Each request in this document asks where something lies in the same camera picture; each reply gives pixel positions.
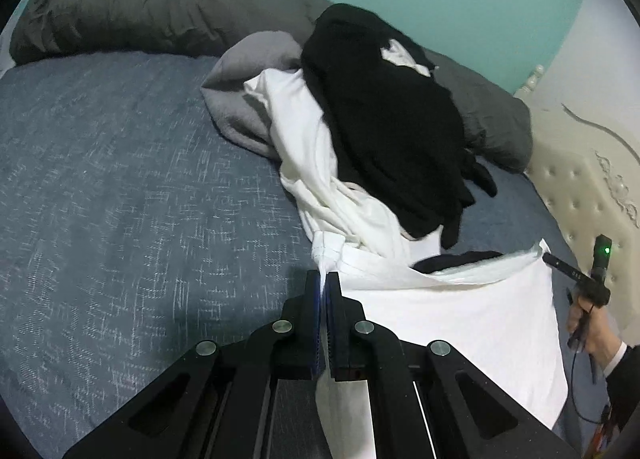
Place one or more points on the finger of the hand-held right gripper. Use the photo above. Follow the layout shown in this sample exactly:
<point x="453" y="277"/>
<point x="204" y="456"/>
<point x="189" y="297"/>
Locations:
<point x="565" y="268"/>

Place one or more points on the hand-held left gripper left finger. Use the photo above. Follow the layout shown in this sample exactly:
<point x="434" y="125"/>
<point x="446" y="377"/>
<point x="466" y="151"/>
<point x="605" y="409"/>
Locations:
<point x="319" y="334"/>

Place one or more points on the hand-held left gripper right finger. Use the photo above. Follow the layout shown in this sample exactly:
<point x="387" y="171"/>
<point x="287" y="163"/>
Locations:
<point x="334" y="339"/>

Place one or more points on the white shirt with black cuffs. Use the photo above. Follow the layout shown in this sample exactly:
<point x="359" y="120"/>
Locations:
<point x="475" y="329"/>

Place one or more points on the person's right forearm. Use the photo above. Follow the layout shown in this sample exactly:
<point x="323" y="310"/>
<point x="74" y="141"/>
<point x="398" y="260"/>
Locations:
<point x="627" y="379"/>

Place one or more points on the person's right hand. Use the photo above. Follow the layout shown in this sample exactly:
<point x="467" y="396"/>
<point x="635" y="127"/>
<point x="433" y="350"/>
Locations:
<point x="602" y="334"/>

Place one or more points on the cream tufted headboard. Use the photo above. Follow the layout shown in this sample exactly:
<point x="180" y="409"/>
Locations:
<point x="585" y="174"/>

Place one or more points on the white garment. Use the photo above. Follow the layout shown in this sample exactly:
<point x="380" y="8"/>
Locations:
<point x="305" y="149"/>

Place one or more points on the black garment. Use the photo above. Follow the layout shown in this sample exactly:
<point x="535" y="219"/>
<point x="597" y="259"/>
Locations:
<point x="390" y="129"/>

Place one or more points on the blue speckled bedspread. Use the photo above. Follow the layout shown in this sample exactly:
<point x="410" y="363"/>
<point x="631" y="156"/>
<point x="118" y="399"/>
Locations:
<point x="125" y="214"/>

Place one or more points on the grey garment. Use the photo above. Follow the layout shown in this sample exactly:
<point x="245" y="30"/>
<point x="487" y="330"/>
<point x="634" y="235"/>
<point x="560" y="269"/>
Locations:
<point x="245" y="89"/>

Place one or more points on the dark grey duvet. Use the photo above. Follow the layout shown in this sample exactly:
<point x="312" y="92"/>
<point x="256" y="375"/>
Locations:
<point x="150" y="14"/>

